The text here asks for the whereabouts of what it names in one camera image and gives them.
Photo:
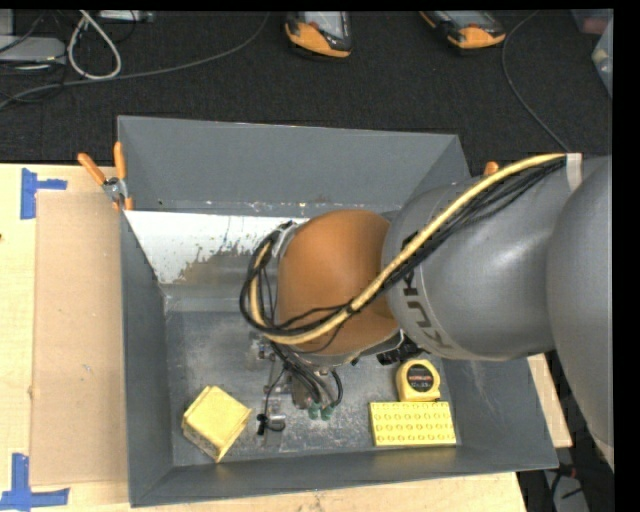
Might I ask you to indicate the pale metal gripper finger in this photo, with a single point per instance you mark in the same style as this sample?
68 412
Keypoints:
275 423
276 389

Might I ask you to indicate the yellow box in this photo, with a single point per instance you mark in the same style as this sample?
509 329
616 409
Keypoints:
215 421

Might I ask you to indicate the grey metal bin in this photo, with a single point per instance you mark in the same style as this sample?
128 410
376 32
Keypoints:
210 330

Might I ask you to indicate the yellow studded flat block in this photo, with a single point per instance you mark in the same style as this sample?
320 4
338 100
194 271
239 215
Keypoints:
413 424

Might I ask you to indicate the yellow tape measure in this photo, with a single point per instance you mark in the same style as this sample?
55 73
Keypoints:
419 381

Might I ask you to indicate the brown cardboard board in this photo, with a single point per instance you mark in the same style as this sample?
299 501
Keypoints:
75 325

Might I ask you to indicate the black cylinder on white bracket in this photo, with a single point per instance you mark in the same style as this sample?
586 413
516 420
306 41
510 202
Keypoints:
391 357

